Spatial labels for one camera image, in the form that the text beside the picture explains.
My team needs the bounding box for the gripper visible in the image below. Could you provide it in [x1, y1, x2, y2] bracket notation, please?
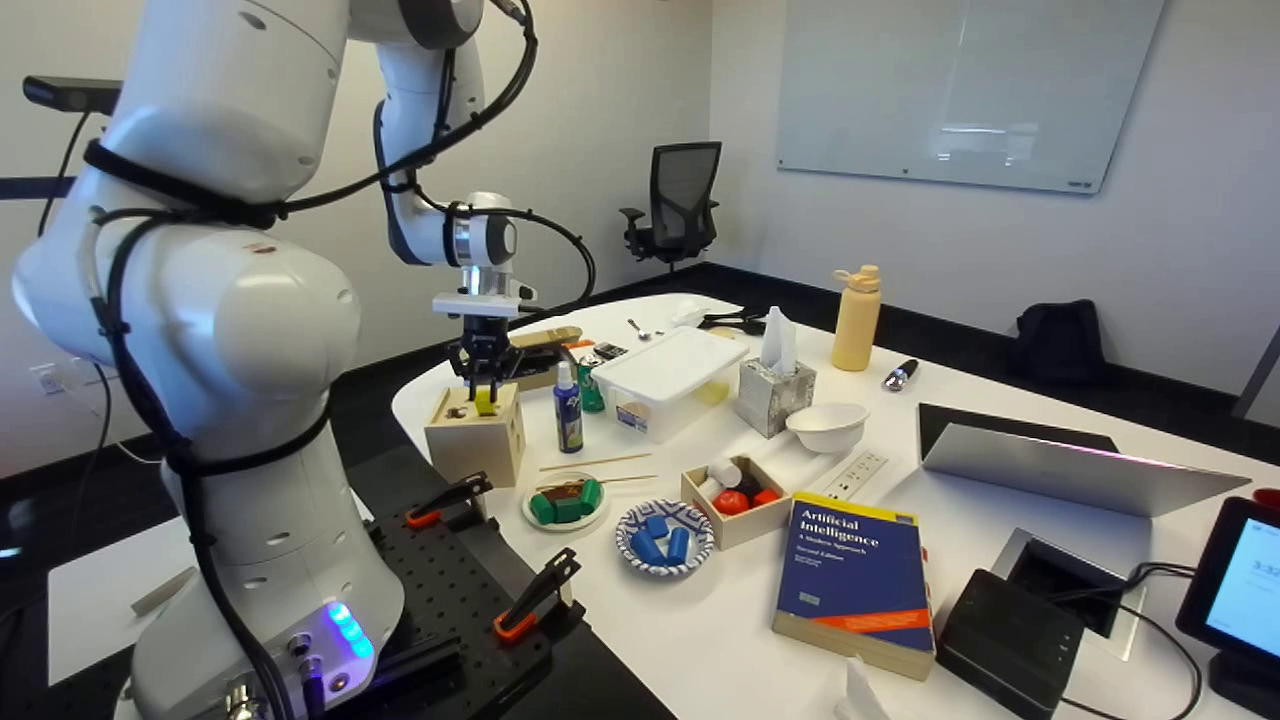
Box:
[447, 317, 524, 403]

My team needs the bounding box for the wooden toy box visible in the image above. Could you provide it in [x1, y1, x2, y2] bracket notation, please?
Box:
[424, 382, 527, 489]

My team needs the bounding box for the grey tissue box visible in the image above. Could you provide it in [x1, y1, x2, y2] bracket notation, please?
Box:
[737, 306, 817, 440]

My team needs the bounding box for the small open wooden box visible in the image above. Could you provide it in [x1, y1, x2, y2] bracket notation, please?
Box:
[680, 454, 794, 551]

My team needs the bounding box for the blue spray bottle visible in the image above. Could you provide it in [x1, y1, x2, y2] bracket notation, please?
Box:
[554, 360, 585, 455]

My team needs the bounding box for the black clamp with orange tip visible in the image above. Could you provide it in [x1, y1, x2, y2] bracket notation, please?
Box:
[404, 472, 495, 530]
[492, 547, 584, 642]

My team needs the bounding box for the clear plastic container white lid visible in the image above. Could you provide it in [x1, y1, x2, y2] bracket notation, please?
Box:
[591, 326, 750, 445]

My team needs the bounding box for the white plate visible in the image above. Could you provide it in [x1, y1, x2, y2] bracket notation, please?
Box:
[520, 471, 612, 533]

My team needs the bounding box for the blue patterned paper bowl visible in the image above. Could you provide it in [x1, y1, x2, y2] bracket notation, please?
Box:
[614, 498, 717, 579]

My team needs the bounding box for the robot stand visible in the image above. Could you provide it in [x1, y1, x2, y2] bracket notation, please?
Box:
[300, 440, 681, 720]

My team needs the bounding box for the black tool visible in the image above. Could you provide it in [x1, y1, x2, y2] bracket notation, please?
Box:
[697, 307, 770, 337]

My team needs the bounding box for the black office chair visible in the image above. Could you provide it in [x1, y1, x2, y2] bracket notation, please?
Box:
[617, 140, 724, 274]

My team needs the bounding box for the white bowl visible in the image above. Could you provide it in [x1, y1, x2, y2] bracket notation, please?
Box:
[785, 401, 870, 455]

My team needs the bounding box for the yellow water bottle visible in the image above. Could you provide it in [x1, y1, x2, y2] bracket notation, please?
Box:
[831, 263, 884, 373]

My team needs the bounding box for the white power strip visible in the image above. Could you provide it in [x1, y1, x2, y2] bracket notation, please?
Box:
[819, 449, 890, 504]

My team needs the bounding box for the blue book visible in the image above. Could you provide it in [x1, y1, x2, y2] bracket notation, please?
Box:
[771, 491, 937, 682]

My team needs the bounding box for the white board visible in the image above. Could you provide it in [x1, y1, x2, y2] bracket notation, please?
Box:
[46, 514, 203, 687]

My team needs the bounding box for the white tissue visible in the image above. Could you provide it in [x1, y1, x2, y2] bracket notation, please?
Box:
[834, 654, 892, 720]

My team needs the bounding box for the whiteboard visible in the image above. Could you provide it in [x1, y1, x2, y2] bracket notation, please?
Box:
[776, 0, 1169, 196]

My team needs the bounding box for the black backpack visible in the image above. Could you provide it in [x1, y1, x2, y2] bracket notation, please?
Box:
[1007, 298, 1107, 387]

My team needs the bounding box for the silver laptop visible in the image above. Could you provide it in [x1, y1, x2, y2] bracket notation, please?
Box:
[917, 402, 1252, 519]

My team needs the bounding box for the black square device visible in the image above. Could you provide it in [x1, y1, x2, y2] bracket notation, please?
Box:
[934, 568, 1087, 720]

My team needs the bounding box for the black tablet screen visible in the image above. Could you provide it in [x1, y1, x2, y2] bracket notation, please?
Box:
[1175, 495, 1280, 717]

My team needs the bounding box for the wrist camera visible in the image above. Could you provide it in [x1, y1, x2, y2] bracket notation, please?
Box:
[432, 291, 538, 321]

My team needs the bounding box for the camera on mount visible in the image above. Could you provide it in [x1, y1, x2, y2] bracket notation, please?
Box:
[0, 75, 124, 201]

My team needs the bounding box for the table cable port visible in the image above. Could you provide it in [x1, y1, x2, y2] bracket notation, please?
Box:
[989, 526, 1152, 662]

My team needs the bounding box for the black cable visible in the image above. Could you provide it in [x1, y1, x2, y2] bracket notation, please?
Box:
[1040, 561, 1203, 720]

